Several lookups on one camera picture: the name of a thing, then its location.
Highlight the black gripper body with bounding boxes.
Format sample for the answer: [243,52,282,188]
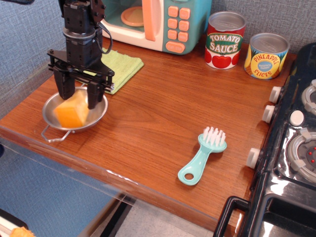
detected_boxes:
[47,28,115,92]

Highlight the green folded cloth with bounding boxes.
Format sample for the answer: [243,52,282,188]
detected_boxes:
[75,47,145,95]

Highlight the tomato sauce can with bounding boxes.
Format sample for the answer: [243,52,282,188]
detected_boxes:
[204,11,246,70]

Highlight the white stove knob upper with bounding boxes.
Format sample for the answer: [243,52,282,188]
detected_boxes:
[269,86,282,104]

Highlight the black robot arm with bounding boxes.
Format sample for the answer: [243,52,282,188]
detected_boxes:
[47,0,115,109]

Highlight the white stove knob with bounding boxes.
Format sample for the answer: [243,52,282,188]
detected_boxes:
[269,86,282,104]
[262,105,275,123]
[246,148,261,169]

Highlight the orange object bottom corner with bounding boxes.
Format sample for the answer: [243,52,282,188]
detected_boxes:
[9,227,35,237]

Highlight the white stove knob lower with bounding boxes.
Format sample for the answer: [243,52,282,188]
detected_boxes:
[246,148,261,169]

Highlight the pineapple slices can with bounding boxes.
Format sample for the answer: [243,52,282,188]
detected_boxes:
[244,33,290,80]

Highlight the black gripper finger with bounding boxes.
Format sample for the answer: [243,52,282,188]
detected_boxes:
[87,81,104,110]
[53,66,75,100]

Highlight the small steel pot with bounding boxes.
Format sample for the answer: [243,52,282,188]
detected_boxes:
[41,86,108,143]

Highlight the orange plate in microwave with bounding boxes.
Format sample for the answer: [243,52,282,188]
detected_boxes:
[121,6,144,27]

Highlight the teal toy microwave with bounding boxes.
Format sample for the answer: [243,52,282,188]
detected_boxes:
[102,0,212,55]

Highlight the orange cheese wedge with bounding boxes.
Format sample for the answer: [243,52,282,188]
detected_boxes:
[53,89,89,128]

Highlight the teal dish brush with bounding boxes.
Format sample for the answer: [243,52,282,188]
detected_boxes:
[178,126,227,186]

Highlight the black toy stove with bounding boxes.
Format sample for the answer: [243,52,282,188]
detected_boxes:
[214,43,316,237]

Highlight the white stove knob middle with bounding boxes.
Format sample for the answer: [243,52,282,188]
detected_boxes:
[262,105,275,123]

